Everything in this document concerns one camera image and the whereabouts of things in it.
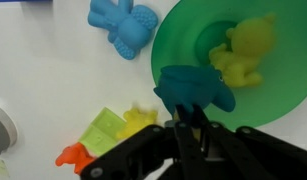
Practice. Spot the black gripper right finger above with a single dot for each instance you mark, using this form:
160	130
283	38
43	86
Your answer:
259	153

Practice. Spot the yellow rubber bear toy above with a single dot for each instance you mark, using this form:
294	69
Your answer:
243	53

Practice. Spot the lime green translucent block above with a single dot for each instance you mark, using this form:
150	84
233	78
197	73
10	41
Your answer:
101	133

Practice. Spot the light blue elephant toy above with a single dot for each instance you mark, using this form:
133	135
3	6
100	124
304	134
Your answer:
126	26

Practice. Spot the yellow star-shaped toy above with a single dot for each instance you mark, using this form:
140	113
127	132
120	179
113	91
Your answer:
138	121

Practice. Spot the teal green rubber animal toy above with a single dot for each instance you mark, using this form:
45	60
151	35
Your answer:
189	88

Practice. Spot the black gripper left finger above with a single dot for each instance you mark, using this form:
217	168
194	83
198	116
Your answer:
133	150

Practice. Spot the orange rubber animal toy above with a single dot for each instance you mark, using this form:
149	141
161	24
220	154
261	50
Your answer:
74	158

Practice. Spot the green plastic bowl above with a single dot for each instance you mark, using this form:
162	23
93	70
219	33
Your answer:
286	66

